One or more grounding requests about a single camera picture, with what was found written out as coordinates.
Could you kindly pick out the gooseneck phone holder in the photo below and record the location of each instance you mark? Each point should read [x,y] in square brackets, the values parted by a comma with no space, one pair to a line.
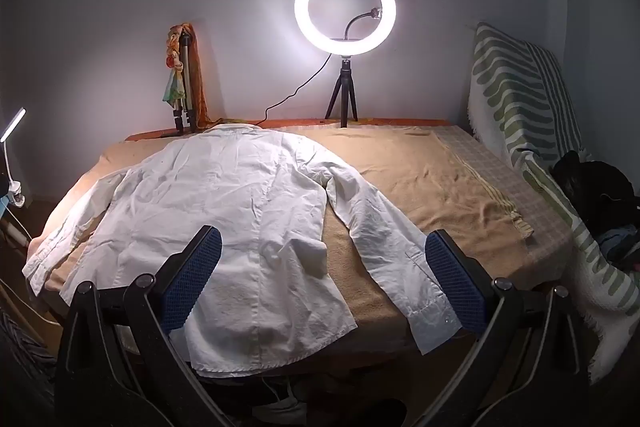
[356,19]

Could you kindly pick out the white clip desk lamp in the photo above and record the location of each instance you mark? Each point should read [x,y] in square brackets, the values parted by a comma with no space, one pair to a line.
[14,122]

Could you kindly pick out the dark patterned cloth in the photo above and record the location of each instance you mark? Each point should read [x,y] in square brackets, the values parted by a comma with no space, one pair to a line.
[20,357]

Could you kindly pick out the checkered bed sheet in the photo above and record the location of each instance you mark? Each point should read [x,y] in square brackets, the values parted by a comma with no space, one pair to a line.
[500,177]

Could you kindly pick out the folded silver tripod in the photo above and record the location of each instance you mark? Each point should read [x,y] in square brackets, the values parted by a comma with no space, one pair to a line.
[186,72]

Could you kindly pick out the tan blanket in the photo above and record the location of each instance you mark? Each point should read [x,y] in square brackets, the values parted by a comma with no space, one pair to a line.
[400,177]

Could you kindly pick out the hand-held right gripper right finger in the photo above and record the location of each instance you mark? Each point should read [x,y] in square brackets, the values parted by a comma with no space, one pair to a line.
[452,277]

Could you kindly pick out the small black tripod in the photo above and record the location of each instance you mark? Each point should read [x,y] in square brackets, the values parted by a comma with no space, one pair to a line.
[344,87]

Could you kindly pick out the green white striped cushion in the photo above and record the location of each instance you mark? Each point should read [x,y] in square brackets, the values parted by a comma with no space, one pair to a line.
[505,87]

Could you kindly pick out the white long-sleeved shirt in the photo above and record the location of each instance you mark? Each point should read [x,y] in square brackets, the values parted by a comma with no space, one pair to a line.
[225,187]

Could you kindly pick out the colourful orange scarf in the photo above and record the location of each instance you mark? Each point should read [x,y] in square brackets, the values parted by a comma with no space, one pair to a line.
[200,72]

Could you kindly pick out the pile of dark clothes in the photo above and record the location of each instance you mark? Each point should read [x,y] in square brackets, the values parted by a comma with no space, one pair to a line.
[600,192]

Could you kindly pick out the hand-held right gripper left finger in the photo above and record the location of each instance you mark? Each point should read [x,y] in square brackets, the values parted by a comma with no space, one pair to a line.
[192,277]

